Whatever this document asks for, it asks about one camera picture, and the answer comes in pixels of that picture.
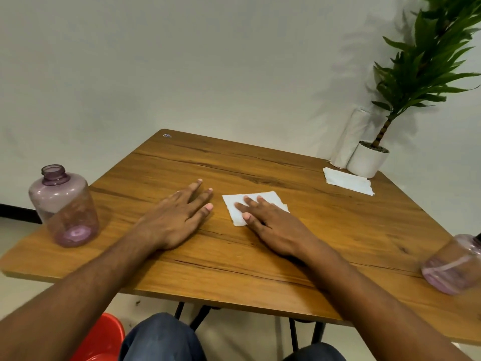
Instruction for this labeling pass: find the purple bottle with pump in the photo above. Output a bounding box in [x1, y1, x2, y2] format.
[421, 233, 481, 296]

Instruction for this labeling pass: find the person's right hand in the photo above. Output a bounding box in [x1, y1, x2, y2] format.
[234, 196, 324, 260]

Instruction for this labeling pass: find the white plant pot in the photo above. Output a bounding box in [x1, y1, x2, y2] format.
[346, 141, 390, 179]

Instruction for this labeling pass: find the white paper napkin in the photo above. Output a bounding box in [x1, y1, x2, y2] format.
[323, 167, 375, 196]

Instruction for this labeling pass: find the person's left leg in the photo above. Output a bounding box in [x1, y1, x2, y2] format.
[119, 313, 207, 361]

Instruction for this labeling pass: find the person's left forearm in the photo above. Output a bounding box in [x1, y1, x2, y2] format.
[0, 223, 163, 361]

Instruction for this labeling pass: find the white folded tissue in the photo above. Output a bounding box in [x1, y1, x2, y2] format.
[222, 191, 290, 227]

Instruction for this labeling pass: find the black baseboard strip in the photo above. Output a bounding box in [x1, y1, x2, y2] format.
[0, 204, 42, 225]

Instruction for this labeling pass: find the person's right forearm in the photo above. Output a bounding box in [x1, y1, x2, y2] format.
[297, 238, 472, 361]

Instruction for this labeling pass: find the person's leg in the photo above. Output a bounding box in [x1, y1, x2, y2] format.
[119, 313, 207, 361]
[284, 342, 346, 361]

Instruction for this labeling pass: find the red plastic stool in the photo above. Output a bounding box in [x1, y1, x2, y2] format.
[71, 313, 126, 361]

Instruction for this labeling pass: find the open purple glass bottle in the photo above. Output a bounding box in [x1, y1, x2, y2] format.
[29, 164, 100, 248]

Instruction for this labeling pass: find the green leafy plant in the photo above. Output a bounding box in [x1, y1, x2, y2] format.
[370, 0, 481, 149]

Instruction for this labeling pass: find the white paper towel roll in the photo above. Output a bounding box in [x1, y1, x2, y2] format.
[329, 106, 373, 169]

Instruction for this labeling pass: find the person's right leg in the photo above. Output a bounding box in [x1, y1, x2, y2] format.
[284, 342, 346, 361]

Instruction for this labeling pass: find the black metal table leg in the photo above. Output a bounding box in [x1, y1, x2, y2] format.
[174, 301, 222, 331]
[289, 318, 326, 352]

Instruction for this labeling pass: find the person's left hand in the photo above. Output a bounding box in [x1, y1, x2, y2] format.
[137, 179, 214, 251]

